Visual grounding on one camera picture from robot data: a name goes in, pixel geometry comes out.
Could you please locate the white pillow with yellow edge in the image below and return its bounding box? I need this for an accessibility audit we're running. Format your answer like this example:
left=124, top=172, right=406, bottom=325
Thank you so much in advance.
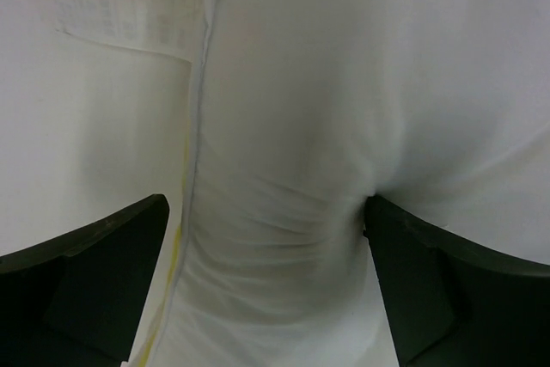
left=1, top=0, right=549, bottom=366

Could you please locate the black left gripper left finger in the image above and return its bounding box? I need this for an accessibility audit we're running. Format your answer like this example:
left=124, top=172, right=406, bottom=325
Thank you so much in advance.
left=1, top=194, right=168, bottom=366

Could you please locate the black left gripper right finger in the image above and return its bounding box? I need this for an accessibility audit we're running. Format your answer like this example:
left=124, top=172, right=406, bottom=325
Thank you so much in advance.
left=364, top=196, right=549, bottom=366

